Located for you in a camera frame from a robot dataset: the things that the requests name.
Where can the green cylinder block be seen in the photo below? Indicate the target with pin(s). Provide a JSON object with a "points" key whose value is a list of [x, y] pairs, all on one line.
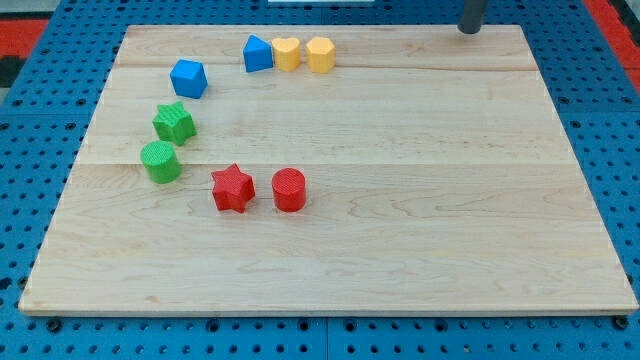
{"points": [[160, 161]]}

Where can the green star block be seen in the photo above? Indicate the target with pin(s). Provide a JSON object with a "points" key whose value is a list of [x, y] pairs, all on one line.
{"points": [[173, 123]]}

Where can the wooden board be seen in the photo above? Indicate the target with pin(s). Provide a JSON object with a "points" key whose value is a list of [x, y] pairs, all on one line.
{"points": [[439, 182]]}

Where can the blue cube block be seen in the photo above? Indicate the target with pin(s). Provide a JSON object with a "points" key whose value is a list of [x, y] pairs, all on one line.
{"points": [[188, 78]]}

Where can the yellow heart block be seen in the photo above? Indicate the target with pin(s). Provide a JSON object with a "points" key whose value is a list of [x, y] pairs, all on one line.
{"points": [[286, 53]]}

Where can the blue triangular block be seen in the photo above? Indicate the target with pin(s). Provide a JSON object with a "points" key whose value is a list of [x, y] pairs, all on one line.
{"points": [[257, 54]]}

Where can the red star block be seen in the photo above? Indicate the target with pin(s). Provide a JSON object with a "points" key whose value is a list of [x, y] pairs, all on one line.
{"points": [[232, 189]]}

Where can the red cylinder block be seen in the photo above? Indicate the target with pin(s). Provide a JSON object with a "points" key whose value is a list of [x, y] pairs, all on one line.
{"points": [[289, 189]]}

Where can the yellow hexagon block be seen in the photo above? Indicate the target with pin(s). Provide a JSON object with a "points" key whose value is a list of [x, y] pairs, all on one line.
{"points": [[320, 55]]}

